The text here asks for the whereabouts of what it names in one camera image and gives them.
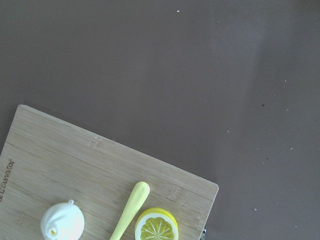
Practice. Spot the pale yellow spoon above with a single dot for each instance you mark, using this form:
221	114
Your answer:
136	199

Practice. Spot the white steamed bun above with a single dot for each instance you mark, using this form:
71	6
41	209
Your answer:
63	221

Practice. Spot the yellow lemon slice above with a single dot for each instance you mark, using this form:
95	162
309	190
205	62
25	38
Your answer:
156	224

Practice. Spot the bamboo cutting board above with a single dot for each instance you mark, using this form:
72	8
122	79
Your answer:
46	161

